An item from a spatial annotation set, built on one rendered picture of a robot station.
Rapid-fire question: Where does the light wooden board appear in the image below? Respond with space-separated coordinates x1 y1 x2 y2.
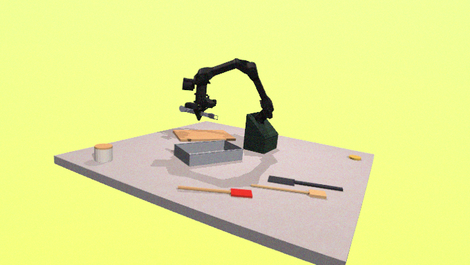
173 130 236 142

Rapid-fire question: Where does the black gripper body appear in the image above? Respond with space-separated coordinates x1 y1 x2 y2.
184 91 208 109

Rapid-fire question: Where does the grey rectangular roasting tin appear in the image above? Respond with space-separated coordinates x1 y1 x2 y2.
173 140 243 167

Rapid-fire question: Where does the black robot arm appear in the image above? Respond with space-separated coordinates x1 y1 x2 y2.
181 58 274 124

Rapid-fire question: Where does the grey cylinder with orange top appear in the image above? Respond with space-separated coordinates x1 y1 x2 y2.
94 144 113 162

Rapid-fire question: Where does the red spatula with wooden handle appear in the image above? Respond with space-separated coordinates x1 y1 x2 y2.
178 185 253 198

